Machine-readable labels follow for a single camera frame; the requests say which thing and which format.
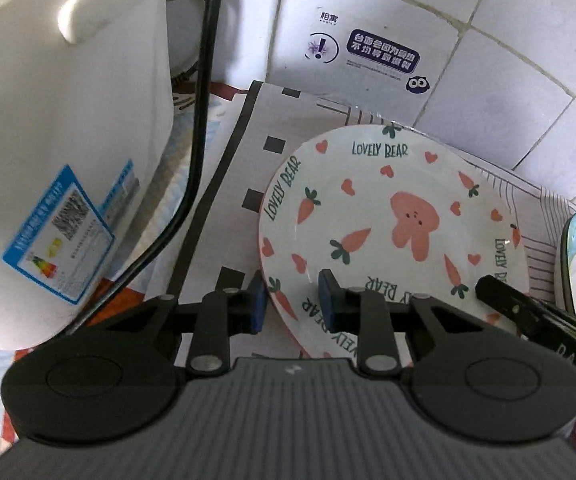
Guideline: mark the wall warning sticker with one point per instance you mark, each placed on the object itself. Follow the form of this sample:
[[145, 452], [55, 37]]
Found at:
[[332, 40]]

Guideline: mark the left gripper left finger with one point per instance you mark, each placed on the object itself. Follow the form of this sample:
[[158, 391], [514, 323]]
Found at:
[[222, 314]]

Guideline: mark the white rice cooker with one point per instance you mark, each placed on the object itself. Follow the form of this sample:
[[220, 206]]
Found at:
[[85, 113]]

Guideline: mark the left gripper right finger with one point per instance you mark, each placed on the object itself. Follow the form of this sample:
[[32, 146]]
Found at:
[[365, 314]]

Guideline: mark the lovely bear carrot plate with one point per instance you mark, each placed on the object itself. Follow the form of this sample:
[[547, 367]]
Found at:
[[385, 209]]

